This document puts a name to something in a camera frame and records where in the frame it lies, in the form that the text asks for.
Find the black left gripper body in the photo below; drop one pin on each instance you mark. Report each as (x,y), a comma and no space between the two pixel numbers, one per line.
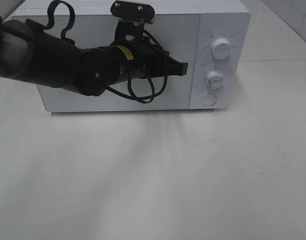
(134,54)

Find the white microwave oven body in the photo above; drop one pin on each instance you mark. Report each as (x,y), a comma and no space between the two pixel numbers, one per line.
(218,18)

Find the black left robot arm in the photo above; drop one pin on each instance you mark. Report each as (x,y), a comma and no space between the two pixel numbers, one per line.
(29,54)

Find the round white door button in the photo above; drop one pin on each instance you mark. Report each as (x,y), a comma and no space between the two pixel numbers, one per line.
(209,99)

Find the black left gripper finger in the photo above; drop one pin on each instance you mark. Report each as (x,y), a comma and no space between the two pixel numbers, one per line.
(176,68)

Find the white microwave door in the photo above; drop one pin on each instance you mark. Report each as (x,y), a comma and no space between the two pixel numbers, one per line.
(176,33)

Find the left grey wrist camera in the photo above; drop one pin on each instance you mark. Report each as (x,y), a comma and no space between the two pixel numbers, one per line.
(133,11)

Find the white timer knob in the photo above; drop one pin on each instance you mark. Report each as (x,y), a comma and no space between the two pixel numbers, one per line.
(214,80)

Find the upper white power knob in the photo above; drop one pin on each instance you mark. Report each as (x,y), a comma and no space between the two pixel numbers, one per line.
(221,48)

